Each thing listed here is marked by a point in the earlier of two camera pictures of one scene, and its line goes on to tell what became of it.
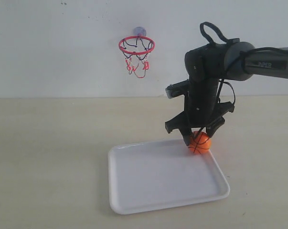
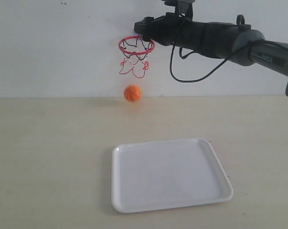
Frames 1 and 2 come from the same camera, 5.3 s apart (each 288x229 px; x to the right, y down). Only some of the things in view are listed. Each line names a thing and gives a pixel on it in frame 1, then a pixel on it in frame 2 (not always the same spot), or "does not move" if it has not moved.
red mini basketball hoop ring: (139, 53) does not move
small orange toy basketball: (199, 142) to (133, 92)
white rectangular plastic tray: (152, 175) does not move
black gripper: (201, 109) to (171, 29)
